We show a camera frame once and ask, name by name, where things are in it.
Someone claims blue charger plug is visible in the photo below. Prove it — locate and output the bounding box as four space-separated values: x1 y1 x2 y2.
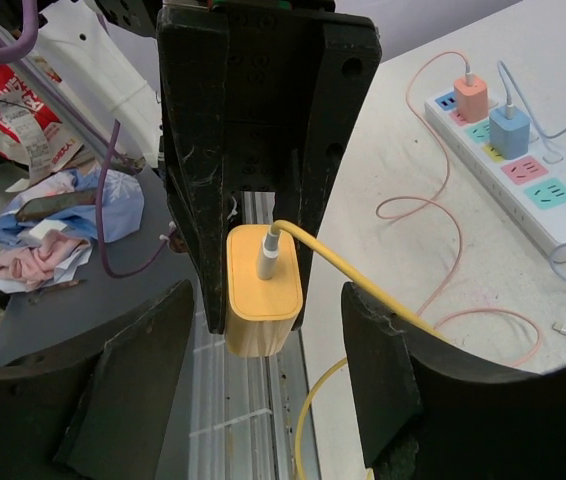
489 106 530 160

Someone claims yellow charger plug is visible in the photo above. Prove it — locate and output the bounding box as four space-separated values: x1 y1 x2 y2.
225 225 304 358

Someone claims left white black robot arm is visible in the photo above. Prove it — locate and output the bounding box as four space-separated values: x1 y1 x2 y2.
37 1 382 334

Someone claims yellow thin cable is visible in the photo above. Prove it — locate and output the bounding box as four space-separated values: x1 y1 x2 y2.
256 219 454 480

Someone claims pink cloth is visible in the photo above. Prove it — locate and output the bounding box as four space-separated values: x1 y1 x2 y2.
0 230 92 293

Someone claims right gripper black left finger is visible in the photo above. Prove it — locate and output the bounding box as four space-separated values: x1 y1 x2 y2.
0 280 195 479

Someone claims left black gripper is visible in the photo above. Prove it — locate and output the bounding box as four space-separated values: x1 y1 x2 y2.
157 1 381 334

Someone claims red white printed bag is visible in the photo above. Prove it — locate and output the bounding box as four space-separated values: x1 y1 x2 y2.
0 65 83 185

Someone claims pink charger plug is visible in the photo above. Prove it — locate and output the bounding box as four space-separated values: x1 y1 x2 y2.
453 76 489 123

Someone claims white colourful power strip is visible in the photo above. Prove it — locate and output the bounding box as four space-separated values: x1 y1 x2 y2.
424 92 566 263

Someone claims blue cloth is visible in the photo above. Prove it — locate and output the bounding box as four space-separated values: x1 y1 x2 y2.
0 169 144 252

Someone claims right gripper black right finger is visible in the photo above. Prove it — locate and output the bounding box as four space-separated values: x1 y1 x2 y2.
341 282 566 479

